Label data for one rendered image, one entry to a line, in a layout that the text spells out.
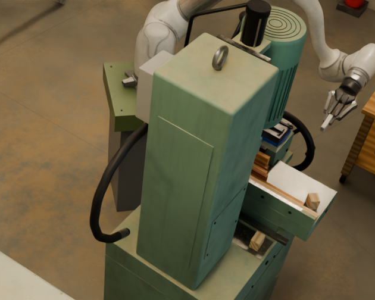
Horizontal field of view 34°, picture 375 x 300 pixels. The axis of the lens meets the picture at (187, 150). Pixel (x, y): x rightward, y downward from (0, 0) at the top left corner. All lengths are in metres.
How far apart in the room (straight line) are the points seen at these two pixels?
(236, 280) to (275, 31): 0.77
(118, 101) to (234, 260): 0.94
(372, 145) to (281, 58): 1.88
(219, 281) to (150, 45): 1.04
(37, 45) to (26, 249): 1.55
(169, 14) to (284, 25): 1.05
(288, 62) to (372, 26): 3.14
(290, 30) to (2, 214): 1.87
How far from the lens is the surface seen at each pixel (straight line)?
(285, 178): 2.11
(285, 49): 1.63
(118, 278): 2.11
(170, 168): 1.57
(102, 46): 4.06
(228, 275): 1.95
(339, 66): 2.65
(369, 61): 2.57
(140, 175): 2.90
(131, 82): 2.65
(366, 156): 3.39
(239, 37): 1.58
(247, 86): 1.43
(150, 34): 2.52
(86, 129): 3.47
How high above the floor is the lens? 2.40
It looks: 45 degrees down
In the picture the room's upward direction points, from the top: 9 degrees clockwise
